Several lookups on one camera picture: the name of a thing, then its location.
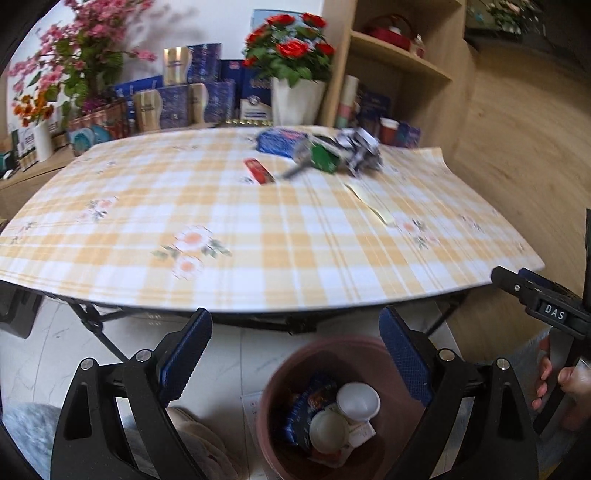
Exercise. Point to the orange flower bunch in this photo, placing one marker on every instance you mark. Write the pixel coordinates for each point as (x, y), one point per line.
(34, 110)

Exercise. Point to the red rose plant white pot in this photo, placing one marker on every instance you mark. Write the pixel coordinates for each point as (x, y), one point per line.
(295, 101)

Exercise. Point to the woven planter box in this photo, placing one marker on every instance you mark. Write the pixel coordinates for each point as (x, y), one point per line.
(99, 129)

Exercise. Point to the brown plastic bin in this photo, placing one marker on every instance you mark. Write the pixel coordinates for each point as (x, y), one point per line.
(295, 364)

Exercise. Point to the white printed packet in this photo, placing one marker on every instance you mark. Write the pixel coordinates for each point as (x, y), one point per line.
(361, 434)

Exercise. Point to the stack of pastel paper cups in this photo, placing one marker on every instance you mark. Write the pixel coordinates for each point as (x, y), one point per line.
(347, 101)

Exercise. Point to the stack of blue gift boxes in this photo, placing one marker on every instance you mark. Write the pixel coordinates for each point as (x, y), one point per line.
(203, 97)

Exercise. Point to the blue board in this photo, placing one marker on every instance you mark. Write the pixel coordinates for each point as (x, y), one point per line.
(258, 21)

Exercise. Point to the red paper cup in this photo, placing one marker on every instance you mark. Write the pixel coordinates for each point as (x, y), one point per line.
(389, 131)

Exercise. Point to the black folding table frame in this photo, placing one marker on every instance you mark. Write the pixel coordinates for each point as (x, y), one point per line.
(286, 325)

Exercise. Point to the person's right hand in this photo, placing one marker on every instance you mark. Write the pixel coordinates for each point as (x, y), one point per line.
(575, 381)

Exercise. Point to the wooden shelf cabinet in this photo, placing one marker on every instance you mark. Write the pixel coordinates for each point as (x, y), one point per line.
(508, 115)

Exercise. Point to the red small box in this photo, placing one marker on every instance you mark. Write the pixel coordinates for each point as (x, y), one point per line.
(259, 171)

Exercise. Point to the person's grey fluffy clothing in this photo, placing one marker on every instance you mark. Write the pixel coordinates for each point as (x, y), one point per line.
(27, 438)

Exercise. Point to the clear glass bottle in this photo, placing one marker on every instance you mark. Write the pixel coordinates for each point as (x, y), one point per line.
(419, 46)

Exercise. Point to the dark glass panel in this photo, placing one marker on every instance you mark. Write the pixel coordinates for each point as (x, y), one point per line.
(531, 23)

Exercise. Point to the white round lid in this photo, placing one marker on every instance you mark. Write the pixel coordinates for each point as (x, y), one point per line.
(328, 431)

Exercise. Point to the pink blossom flower plant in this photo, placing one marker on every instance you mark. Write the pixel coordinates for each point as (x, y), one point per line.
(78, 46)

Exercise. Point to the crumpled grey white paper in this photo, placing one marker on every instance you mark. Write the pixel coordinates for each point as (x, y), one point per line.
(360, 150)

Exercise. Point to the beige plush slipper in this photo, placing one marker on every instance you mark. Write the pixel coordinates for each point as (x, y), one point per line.
(194, 443)

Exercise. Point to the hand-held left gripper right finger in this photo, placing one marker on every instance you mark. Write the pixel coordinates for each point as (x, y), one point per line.
(406, 355)

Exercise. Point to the green packet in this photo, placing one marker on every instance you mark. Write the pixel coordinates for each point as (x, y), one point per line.
(324, 158)

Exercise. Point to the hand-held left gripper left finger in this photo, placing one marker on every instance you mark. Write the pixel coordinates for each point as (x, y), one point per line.
(184, 355)

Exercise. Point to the blue carton box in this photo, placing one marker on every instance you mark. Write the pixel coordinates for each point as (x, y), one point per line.
(281, 142)

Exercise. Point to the blue snack wrapper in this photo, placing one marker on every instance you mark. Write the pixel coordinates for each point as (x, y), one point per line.
(304, 406)

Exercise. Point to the white paper sheet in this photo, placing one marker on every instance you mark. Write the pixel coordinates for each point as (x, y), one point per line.
(251, 408)

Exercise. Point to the blue white carton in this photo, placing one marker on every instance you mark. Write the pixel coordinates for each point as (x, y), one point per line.
(256, 99)

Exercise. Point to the yellow plaid floral tablecloth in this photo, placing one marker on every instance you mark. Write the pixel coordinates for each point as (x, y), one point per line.
(277, 240)

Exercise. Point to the pale yellow paper strip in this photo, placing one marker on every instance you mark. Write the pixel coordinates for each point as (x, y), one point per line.
(371, 205)

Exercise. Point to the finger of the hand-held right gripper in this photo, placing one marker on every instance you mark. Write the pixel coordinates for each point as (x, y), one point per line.
(528, 275)
(510, 284)

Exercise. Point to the white round plastic cup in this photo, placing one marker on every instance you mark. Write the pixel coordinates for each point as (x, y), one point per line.
(358, 401)

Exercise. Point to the dark blue printed box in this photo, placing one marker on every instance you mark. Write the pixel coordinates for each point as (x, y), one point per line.
(375, 108)

